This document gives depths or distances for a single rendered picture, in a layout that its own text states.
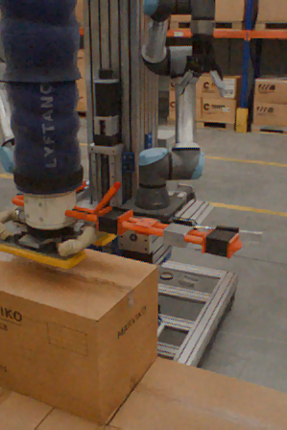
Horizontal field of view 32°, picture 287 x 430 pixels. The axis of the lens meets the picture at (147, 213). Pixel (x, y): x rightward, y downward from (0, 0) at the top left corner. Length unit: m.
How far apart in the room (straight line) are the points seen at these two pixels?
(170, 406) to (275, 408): 0.36
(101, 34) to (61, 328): 1.24
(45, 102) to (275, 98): 7.21
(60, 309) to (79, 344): 0.12
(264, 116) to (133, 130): 6.50
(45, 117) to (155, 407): 1.02
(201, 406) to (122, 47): 1.42
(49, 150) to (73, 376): 0.72
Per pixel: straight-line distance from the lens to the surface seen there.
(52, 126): 1.55
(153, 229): 1.50
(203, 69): 1.68
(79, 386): 1.72
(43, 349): 1.73
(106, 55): 2.24
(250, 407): 1.86
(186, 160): 2.05
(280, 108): 8.58
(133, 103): 2.21
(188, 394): 1.88
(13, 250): 1.70
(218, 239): 1.41
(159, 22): 1.84
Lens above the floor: 1.77
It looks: 21 degrees down
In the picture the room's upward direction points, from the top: straight up
